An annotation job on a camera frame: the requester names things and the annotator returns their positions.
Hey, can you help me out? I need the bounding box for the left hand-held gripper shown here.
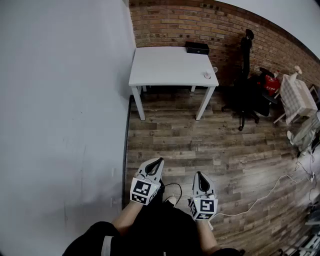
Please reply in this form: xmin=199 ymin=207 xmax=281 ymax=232
xmin=129 ymin=157 xmax=165 ymax=207

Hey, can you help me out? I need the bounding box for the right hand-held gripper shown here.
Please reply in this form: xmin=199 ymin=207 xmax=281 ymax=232
xmin=189 ymin=171 xmax=219 ymax=222

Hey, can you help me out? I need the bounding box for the person's left forearm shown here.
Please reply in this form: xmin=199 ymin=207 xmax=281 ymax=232
xmin=111 ymin=199 xmax=149 ymax=238

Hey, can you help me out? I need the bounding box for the person's right forearm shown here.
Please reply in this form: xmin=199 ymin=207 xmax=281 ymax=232
xmin=196 ymin=218 xmax=221 ymax=254

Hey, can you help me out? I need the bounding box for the person's light shoe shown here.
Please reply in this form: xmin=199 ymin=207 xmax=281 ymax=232
xmin=163 ymin=196 xmax=179 ymax=208

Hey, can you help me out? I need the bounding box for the person's black clothing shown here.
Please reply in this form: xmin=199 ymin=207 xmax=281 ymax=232
xmin=62 ymin=194 xmax=246 ymax=256

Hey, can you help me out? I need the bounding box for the black office chair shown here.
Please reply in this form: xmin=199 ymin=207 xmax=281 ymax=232
xmin=220 ymin=28 xmax=279 ymax=132

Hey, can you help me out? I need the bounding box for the white table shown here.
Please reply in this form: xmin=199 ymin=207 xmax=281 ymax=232
xmin=128 ymin=46 xmax=220 ymax=122

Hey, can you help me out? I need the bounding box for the red bag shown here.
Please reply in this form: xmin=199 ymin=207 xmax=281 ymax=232
xmin=259 ymin=67 xmax=281 ymax=95

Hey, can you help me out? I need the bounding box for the small table with checked cloth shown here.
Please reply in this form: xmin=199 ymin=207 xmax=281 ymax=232
xmin=273 ymin=73 xmax=319 ymax=126

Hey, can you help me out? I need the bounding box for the black box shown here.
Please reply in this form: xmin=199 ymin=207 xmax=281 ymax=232
xmin=184 ymin=41 xmax=211 ymax=55

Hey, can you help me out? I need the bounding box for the beige figurine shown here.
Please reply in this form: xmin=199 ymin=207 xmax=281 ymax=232
xmin=290 ymin=65 xmax=304 ymax=81

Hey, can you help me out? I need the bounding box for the thin black cable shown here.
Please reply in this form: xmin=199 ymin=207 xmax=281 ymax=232
xmin=159 ymin=182 xmax=184 ymax=209

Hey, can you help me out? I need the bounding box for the white floor cable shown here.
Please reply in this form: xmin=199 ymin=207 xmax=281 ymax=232
xmin=207 ymin=173 xmax=302 ymax=231

